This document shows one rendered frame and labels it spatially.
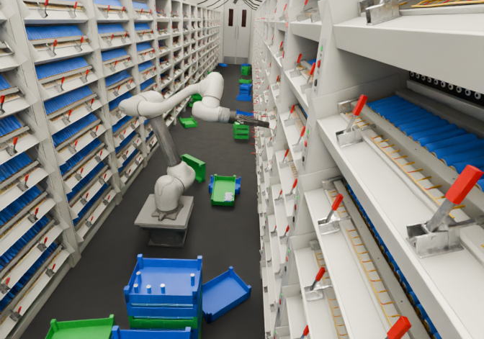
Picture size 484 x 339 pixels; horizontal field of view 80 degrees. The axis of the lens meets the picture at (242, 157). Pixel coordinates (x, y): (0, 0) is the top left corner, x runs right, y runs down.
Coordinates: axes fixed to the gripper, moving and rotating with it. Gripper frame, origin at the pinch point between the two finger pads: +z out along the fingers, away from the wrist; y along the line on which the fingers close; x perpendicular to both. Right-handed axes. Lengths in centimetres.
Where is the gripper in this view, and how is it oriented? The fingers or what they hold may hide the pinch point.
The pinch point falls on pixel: (263, 124)
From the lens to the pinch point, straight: 169.9
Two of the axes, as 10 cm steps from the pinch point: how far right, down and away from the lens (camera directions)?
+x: 2.1, -8.8, -4.2
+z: 9.8, 2.0, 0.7
